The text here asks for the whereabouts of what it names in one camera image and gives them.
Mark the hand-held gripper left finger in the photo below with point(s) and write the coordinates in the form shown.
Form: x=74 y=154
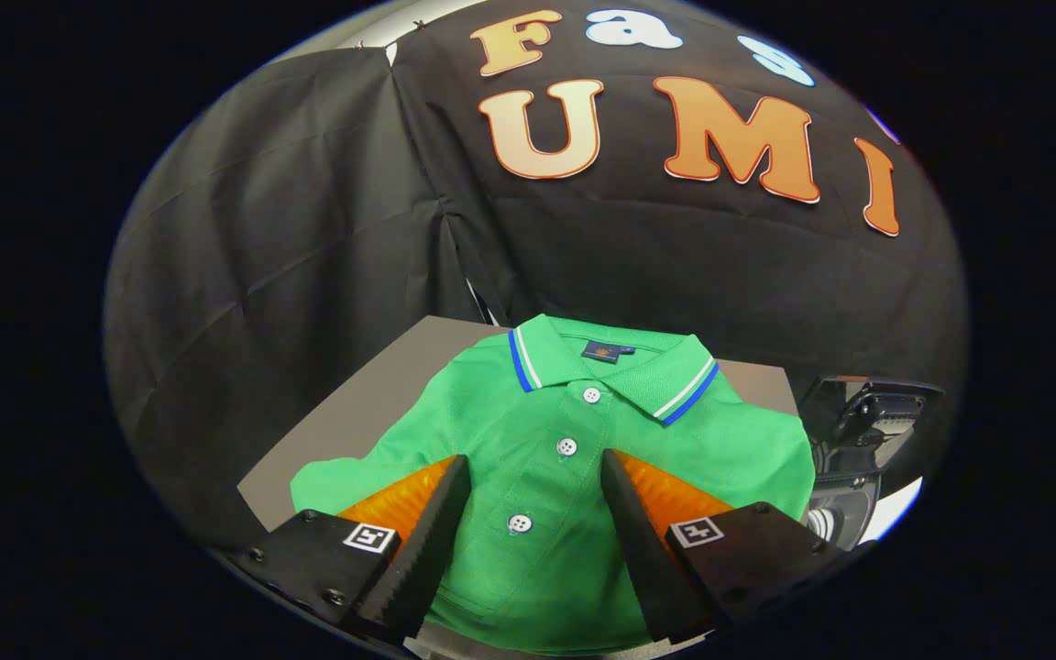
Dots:
x=427 y=550

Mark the green polo shirt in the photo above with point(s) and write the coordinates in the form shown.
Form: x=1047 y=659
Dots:
x=537 y=477

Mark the row of small black clips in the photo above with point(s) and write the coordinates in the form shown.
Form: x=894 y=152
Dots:
x=416 y=23

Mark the grey table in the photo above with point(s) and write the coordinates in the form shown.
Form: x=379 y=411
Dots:
x=381 y=385

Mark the black backdrop cloth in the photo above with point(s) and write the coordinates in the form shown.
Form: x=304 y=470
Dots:
x=308 y=229

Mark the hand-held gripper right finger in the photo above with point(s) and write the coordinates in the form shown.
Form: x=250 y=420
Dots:
x=643 y=550

